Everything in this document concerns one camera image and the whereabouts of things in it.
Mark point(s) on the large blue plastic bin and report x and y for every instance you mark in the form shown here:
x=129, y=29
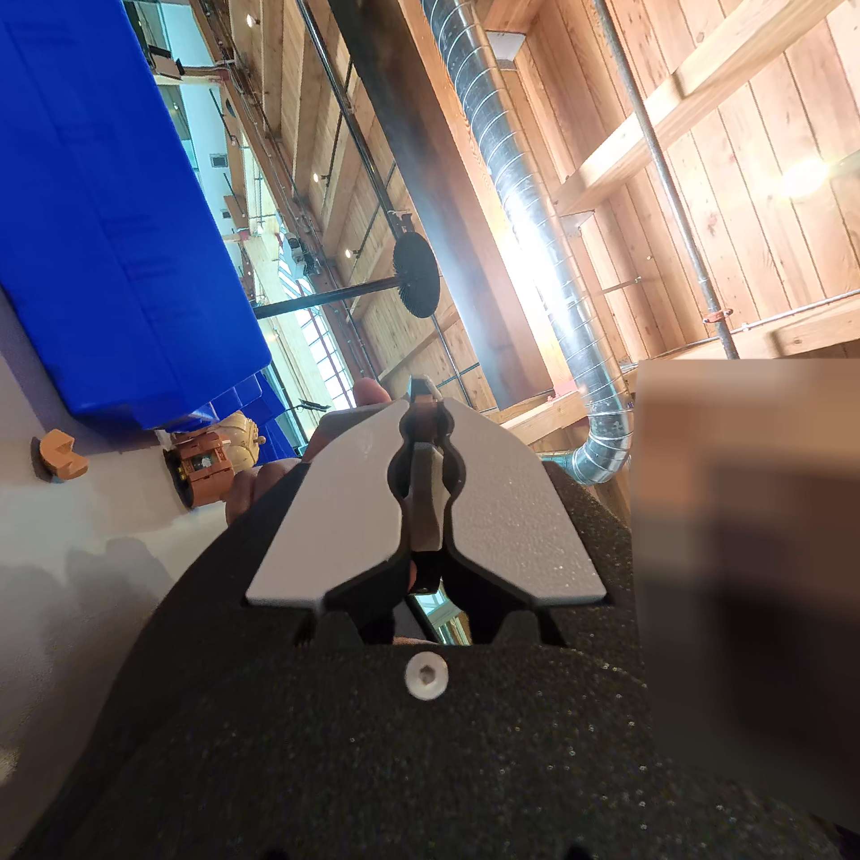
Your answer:
x=121, y=229

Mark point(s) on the stacked blue plastic bins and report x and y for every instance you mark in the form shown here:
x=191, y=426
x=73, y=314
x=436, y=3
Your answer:
x=262, y=403

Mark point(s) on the tan lego model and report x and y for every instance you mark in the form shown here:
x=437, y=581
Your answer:
x=242, y=437

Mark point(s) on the brown lego model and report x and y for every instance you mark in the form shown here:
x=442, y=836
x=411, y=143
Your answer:
x=202, y=470

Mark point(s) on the silver ventilation duct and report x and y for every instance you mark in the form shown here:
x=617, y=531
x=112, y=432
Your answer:
x=538, y=242

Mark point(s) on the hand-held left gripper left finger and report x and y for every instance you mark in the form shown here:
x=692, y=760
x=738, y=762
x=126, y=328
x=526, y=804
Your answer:
x=336, y=531

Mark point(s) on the small brown lego piece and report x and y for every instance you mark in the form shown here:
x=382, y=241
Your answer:
x=61, y=457

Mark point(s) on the metal ceiling pipe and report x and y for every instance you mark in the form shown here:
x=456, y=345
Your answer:
x=665, y=175

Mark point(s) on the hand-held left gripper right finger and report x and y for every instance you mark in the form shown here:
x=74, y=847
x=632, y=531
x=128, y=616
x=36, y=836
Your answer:
x=524, y=531

